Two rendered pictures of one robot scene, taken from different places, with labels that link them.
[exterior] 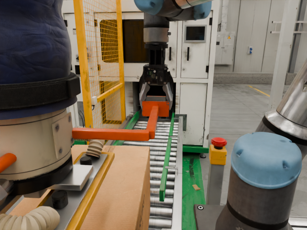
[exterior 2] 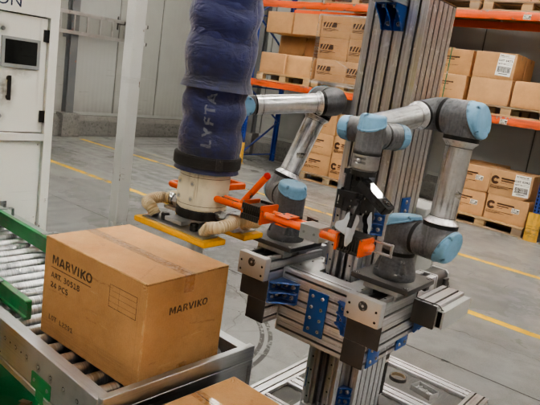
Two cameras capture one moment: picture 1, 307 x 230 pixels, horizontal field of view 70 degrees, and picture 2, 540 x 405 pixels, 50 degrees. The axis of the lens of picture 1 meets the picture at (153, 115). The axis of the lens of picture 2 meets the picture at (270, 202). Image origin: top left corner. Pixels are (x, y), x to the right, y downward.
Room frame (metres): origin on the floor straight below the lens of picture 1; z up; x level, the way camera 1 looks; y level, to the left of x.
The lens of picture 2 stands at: (-0.81, 1.77, 1.66)
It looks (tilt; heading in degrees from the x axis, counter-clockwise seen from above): 12 degrees down; 303
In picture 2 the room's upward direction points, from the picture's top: 8 degrees clockwise
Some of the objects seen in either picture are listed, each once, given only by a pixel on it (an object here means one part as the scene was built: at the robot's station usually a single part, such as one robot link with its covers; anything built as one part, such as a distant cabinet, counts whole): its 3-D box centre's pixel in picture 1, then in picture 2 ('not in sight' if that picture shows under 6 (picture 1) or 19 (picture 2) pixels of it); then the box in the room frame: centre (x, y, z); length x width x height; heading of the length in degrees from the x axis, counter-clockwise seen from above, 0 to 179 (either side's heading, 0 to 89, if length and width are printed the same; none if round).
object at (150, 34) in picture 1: (157, 36); not in sight; (0.70, -0.01, 1.47); 0.08 x 0.08 x 0.05
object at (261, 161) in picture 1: (262, 172); (290, 197); (0.38, -0.22, 1.20); 0.13 x 0.12 x 0.14; 143
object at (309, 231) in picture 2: not in sight; (315, 231); (-0.03, 0.30, 1.24); 0.07 x 0.07 x 0.04; 86
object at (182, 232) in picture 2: not in sight; (178, 225); (0.44, 0.37, 1.15); 0.34 x 0.10 x 0.05; 176
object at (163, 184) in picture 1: (173, 141); (48, 240); (1.89, -0.19, 0.60); 1.60 x 0.10 x 0.09; 173
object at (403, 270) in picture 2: not in sight; (395, 262); (-0.12, -0.18, 1.09); 0.15 x 0.15 x 0.10
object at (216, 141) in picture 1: (218, 143); not in sight; (0.92, -0.30, 1.02); 0.07 x 0.07 x 0.04
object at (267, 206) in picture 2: not in sight; (259, 210); (0.19, 0.29, 1.25); 0.10 x 0.08 x 0.06; 86
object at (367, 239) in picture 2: not in sight; (353, 243); (-0.16, 0.32, 1.25); 0.08 x 0.07 x 0.05; 176
